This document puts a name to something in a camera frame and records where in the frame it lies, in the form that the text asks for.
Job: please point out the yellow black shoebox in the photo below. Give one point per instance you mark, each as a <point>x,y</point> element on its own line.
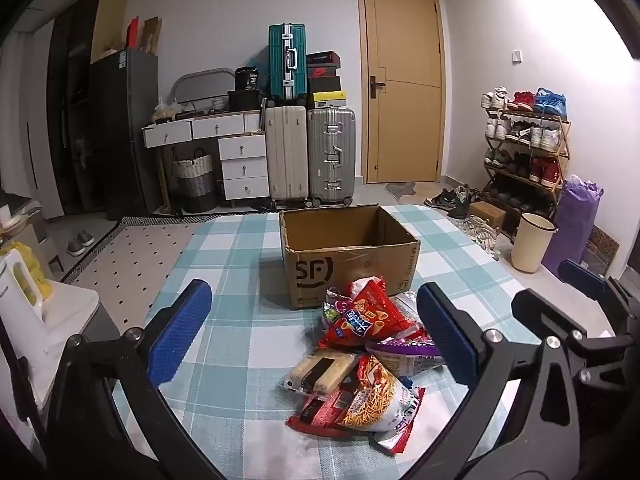
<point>327,100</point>

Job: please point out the black white sneaker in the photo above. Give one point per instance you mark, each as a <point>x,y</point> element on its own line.
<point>440,201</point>

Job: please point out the clear plastic bag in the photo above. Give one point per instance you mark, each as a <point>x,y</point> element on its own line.
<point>165,110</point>

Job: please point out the dark refrigerator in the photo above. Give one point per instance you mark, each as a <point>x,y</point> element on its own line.
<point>120,135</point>

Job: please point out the black printed bag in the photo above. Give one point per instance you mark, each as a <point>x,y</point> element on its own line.
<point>248,79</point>

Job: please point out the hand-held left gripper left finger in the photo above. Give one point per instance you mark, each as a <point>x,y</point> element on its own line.
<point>180,330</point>

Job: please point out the patterned cup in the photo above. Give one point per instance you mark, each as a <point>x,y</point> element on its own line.
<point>218,103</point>

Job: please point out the purple grape candy packet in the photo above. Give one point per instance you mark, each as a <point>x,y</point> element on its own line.
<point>334,310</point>

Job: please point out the grey slipper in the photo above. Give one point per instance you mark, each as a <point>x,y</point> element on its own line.
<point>86,237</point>
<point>75,247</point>

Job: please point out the grey door mat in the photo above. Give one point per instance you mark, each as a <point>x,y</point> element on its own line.
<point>400,189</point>

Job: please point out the dotted floor rug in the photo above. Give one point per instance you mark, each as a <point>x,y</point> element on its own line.
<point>140,250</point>

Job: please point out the group of assorted shoes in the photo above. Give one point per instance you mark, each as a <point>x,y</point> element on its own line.
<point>530,135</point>

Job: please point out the wooden shoe rack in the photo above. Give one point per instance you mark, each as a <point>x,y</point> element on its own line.
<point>560,185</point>

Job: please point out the beige suitcase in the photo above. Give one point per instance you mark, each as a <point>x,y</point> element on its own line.
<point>286,155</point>

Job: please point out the wooden door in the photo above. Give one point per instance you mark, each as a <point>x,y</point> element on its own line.
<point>400,110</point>

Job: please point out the white drawer desk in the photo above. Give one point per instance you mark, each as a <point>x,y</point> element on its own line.
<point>242,165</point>

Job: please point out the black cabinet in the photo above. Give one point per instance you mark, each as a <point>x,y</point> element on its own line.
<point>70,110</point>

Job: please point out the brown patterned panel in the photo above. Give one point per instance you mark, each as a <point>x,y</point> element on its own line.
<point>602,247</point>

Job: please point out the silver suitcase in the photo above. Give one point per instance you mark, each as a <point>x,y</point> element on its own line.
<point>330,155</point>

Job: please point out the teal suitcase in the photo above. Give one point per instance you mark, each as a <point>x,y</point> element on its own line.
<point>280,60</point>

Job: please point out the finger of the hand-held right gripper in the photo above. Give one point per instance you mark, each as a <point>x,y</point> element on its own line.
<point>537,310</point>
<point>580,275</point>

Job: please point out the red paper bag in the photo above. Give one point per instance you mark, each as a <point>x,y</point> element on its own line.
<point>135,35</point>

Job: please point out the red cookie packet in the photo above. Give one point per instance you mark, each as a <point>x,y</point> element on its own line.
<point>315,412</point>

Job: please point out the purple white snack packet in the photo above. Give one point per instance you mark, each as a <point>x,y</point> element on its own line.
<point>405,355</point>

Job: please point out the printed cardboard box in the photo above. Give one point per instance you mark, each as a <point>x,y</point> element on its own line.
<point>345,265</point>

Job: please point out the clear rice cracker packet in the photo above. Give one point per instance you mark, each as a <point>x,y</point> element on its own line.
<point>320,372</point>

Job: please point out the woven laundry basket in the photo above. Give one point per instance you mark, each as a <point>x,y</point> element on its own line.
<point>195,180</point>

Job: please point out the yellow bag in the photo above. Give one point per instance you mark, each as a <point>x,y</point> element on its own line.
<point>35,270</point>

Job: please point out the small cardboard box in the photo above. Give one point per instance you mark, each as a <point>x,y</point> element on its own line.
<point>487,215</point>

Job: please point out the white side table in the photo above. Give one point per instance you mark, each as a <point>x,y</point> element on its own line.
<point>70,310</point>

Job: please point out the white kettle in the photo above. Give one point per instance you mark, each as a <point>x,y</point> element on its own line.
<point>20,290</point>

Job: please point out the red cone snack packet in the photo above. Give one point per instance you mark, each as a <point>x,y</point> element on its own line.
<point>370,320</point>

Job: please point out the tall cardboard box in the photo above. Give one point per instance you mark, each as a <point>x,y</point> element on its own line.
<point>107,20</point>

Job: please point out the dark grey sneaker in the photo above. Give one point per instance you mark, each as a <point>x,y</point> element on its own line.
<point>465,202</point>

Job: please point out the purple bag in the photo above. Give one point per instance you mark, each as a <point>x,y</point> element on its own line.
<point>572,230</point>

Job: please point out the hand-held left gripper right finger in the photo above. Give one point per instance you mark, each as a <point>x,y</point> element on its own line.
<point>450,340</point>

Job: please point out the black storage box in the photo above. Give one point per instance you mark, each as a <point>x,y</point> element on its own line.
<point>246,101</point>

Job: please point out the cream waste bin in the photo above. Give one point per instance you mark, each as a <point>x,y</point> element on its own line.
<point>530,245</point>

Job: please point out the white red noodle snack packet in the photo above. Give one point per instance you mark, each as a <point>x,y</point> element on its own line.
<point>380,395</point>

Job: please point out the arched grey mirror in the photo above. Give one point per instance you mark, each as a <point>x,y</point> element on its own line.
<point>200,85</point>

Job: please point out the brown paper bag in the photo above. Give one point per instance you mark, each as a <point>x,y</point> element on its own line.
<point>152,35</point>

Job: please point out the red black shoebox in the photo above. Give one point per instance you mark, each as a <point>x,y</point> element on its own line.
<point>324,72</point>

